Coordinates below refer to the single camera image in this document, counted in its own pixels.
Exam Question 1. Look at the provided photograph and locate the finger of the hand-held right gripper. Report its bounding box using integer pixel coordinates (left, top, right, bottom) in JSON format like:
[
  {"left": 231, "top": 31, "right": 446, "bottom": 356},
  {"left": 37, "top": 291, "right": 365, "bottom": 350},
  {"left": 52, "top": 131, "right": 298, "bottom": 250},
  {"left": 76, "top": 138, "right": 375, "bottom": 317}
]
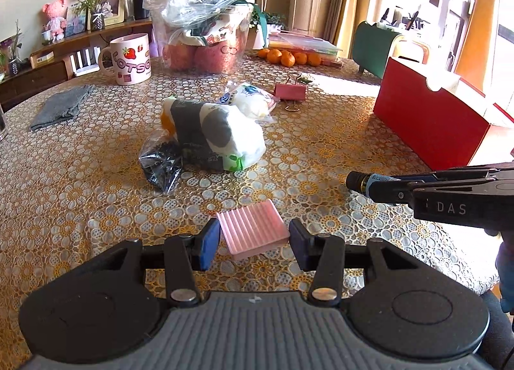
[
  {"left": 371, "top": 168, "right": 499, "bottom": 185},
  {"left": 367, "top": 180, "right": 416, "bottom": 206}
]

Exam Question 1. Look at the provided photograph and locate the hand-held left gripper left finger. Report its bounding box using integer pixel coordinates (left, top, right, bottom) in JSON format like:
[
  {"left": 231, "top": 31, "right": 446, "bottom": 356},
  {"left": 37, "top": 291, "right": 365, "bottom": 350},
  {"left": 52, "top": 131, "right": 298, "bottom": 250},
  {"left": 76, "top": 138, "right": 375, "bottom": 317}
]
[{"left": 106, "top": 217, "right": 221, "bottom": 307}]

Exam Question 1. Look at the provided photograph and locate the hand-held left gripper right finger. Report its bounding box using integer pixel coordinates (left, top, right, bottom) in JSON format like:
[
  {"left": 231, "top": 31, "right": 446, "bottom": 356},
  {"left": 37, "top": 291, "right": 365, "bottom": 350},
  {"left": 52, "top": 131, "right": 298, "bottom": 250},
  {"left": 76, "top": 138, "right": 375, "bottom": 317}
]
[{"left": 289, "top": 218, "right": 404, "bottom": 307}]

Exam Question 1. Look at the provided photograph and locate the black tube with gold band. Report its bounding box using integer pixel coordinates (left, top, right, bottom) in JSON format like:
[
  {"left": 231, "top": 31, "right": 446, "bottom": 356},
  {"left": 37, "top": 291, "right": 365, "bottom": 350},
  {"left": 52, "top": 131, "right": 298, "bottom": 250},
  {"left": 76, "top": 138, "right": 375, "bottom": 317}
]
[{"left": 346, "top": 171, "right": 373, "bottom": 196}]

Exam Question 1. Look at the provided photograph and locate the pink ribbed soap dish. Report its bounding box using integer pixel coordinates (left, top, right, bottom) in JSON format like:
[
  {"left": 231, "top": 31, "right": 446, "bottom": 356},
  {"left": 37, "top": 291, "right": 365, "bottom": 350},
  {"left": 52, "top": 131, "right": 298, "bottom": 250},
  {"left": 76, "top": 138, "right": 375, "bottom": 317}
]
[{"left": 216, "top": 200, "right": 290, "bottom": 261}]

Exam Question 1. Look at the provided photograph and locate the red cardboard box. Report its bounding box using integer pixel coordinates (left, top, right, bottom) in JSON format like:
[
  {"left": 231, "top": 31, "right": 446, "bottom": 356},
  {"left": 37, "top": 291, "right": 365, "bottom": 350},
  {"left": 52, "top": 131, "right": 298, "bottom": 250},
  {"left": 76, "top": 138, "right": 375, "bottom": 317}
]
[{"left": 373, "top": 57, "right": 514, "bottom": 172}]

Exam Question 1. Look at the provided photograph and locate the person's right forearm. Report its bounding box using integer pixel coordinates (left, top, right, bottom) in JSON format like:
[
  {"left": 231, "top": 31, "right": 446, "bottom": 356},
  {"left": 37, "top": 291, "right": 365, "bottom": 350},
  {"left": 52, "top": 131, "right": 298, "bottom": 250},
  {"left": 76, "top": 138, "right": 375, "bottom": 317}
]
[{"left": 495, "top": 231, "right": 514, "bottom": 314}]

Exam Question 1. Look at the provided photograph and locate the floral lace covered desktop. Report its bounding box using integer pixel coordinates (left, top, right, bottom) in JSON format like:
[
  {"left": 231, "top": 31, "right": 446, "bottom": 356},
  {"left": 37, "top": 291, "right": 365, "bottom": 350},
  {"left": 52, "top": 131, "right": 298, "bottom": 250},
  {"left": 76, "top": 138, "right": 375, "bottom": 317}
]
[{"left": 0, "top": 46, "right": 502, "bottom": 358}]

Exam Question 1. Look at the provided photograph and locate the bag of black beads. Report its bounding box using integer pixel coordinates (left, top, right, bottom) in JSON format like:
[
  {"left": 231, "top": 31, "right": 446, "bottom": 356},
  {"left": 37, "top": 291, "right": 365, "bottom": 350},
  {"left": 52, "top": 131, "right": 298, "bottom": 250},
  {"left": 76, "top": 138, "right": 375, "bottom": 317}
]
[{"left": 139, "top": 135, "right": 189, "bottom": 194}]

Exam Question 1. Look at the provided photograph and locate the white grey orange soft pack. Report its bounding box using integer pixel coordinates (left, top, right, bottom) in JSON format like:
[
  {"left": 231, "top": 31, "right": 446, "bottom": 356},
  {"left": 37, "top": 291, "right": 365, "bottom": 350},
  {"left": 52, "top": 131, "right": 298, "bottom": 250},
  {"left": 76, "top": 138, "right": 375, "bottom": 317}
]
[{"left": 161, "top": 97, "right": 266, "bottom": 172}]

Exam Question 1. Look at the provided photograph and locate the orange and white small chair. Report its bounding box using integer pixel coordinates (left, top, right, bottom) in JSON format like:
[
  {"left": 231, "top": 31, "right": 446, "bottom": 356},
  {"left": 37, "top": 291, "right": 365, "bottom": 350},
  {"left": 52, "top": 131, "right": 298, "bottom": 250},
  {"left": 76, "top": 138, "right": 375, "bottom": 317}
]
[{"left": 391, "top": 38, "right": 430, "bottom": 69}]

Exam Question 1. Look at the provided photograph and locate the green storage stool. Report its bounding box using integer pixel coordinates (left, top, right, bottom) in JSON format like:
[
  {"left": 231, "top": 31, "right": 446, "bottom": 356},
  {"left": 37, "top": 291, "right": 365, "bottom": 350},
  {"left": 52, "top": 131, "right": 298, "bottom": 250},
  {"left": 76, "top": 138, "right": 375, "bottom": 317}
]
[{"left": 352, "top": 20, "right": 404, "bottom": 79}]

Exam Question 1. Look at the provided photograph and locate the pink binder clip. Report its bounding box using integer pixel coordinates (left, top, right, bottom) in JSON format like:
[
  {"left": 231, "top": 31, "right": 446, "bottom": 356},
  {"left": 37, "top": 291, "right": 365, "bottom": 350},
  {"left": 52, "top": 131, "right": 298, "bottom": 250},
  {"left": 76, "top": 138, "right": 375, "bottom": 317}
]
[{"left": 274, "top": 75, "right": 308, "bottom": 112}]

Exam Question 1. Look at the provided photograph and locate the white packet with blue print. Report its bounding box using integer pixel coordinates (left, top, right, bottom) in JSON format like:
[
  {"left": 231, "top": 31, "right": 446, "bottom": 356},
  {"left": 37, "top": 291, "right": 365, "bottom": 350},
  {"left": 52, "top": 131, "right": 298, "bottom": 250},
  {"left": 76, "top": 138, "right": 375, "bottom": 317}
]
[{"left": 219, "top": 81, "right": 279, "bottom": 125}]

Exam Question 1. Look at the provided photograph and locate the clear plastic tub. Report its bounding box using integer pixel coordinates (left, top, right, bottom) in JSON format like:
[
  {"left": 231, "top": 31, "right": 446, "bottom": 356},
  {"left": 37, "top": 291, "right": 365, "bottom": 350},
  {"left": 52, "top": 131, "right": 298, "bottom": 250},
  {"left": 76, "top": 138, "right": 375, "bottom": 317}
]
[{"left": 163, "top": 4, "right": 253, "bottom": 75}]

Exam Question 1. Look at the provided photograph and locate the yellow curtain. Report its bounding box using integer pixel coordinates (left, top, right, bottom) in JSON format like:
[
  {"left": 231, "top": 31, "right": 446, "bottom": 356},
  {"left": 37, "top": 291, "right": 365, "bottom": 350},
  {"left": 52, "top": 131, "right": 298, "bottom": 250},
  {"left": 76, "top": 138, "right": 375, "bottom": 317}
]
[{"left": 325, "top": 0, "right": 376, "bottom": 59}]

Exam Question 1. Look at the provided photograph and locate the yellow giraffe figure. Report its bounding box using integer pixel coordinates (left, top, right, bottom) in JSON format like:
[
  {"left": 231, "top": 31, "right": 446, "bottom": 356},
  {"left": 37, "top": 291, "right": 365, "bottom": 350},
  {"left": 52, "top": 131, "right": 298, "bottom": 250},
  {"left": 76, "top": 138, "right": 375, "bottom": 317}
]
[{"left": 454, "top": 0, "right": 507, "bottom": 91}]

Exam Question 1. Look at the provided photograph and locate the white strawberry print mug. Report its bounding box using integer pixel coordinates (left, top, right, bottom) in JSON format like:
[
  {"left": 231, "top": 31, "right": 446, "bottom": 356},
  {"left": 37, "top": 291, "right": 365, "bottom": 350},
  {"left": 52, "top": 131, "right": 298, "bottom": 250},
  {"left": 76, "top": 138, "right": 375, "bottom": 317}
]
[{"left": 98, "top": 33, "right": 151, "bottom": 86}]

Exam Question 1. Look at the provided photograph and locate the grey folded cloth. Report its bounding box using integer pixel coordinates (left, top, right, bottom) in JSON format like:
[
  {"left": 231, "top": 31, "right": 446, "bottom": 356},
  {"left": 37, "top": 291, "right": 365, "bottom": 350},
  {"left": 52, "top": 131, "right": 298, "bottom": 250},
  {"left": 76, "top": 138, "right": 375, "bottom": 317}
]
[{"left": 30, "top": 86, "right": 95, "bottom": 131}]

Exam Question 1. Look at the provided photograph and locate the white router with antennas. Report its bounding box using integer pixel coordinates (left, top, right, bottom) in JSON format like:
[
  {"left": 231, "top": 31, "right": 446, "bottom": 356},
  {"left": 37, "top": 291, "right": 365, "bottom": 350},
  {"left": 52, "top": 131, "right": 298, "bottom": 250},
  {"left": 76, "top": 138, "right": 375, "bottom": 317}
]
[{"left": 69, "top": 46, "right": 101, "bottom": 77}]

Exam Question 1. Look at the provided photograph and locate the wooden television cabinet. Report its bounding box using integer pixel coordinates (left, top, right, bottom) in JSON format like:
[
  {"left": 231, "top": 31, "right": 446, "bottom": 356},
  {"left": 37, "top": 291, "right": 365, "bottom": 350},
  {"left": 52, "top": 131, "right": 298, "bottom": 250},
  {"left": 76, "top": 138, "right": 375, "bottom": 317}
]
[{"left": 0, "top": 18, "right": 155, "bottom": 113}]

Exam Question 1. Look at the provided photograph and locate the clear plastic bag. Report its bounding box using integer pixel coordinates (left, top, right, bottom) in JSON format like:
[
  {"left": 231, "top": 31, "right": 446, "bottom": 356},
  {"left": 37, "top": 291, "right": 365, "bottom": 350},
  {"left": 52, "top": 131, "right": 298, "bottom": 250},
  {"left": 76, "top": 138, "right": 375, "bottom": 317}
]
[{"left": 143, "top": 0, "right": 255, "bottom": 39}]

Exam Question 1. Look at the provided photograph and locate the small yellow box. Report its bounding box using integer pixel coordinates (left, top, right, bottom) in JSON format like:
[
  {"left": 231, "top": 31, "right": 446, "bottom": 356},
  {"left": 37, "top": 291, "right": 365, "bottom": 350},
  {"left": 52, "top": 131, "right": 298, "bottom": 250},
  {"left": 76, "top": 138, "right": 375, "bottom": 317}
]
[{"left": 30, "top": 52, "right": 55, "bottom": 69}]

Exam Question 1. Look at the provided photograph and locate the small potted green plant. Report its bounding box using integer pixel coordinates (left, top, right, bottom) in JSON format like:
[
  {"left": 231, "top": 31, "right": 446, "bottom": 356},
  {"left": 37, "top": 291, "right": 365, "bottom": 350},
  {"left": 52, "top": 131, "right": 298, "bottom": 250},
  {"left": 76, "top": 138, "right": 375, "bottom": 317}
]
[{"left": 68, "top": 0, "right": 121, "bottom": 31}]

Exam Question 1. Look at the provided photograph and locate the small picture card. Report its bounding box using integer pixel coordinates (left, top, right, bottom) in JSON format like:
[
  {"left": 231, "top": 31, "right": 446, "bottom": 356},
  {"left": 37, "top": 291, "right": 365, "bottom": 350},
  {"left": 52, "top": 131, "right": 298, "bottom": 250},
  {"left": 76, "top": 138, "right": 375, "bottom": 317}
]
[{"left": 65, "top": 2, "right": 89, "bottom": 37}]

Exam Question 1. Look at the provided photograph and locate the pink plush bear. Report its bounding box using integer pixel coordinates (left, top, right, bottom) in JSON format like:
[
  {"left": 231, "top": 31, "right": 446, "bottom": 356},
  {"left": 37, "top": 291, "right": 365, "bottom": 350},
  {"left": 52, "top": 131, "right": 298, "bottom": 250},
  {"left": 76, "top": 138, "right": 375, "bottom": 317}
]
[{"left": 42, "top": 0, "right": 67, "bottom": 42}]

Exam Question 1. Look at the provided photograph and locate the leafy plant in vase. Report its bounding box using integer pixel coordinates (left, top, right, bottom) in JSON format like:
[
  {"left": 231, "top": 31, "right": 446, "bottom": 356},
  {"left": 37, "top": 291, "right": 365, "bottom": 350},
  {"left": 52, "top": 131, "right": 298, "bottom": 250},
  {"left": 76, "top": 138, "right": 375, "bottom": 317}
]
[{"left": 0, "top": 20, "right": 22, "bottom": 75}]

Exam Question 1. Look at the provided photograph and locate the cream photo frame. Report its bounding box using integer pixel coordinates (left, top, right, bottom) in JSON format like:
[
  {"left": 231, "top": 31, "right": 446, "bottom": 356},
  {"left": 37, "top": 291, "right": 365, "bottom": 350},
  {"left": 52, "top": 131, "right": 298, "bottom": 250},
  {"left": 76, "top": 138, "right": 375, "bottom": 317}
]
[{"left": 87, "top": 0, "right": 127, "bottom": 30}]

